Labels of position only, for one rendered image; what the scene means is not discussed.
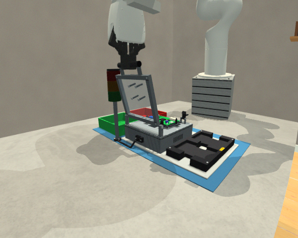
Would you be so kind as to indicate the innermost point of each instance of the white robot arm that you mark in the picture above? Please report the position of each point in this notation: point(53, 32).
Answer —
point(216, 38)

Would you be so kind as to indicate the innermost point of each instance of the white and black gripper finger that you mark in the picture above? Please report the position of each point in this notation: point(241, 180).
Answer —
point(133, 51)
point(122, 49)

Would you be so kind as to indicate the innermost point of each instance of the green open bin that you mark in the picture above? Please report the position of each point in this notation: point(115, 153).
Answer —
point(107, 123)

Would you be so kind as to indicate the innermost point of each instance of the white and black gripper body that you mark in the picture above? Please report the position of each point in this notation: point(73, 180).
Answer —
point(128, 23)

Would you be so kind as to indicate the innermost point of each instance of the red bin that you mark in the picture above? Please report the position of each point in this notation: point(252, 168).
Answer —
point(162, 113)

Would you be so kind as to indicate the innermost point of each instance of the green circuit board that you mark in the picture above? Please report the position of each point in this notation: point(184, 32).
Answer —
point(167, 120)

